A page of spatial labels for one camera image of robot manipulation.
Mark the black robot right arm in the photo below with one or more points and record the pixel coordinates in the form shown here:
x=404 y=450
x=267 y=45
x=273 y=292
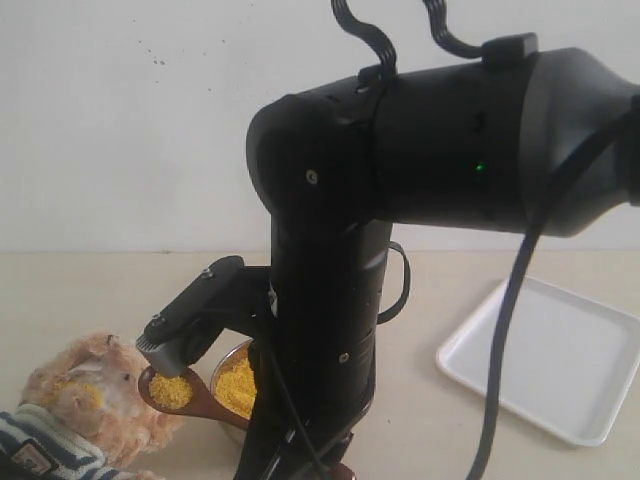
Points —
x=540 y=146

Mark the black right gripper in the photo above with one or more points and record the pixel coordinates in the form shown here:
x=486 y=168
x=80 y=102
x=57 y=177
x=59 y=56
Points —
x=316 y=375

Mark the yellow millet grains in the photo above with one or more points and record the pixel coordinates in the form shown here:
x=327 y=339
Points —
x=173 y=393

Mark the beige teddy bear striped sweater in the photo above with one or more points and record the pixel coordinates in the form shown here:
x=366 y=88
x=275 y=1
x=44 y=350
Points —
x=80 y=415

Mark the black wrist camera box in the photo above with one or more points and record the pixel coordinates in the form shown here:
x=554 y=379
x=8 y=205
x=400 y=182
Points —
x=228 y=294

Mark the dark brown wooden spoon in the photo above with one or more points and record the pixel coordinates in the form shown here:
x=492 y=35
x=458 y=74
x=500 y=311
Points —
x=204 y=405

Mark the stainless steel bowl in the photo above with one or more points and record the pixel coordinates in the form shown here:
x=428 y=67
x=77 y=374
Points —
x=233 y=386

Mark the white rectangular plastic tray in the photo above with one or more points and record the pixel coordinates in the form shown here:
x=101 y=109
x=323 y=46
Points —
x=568 y=364

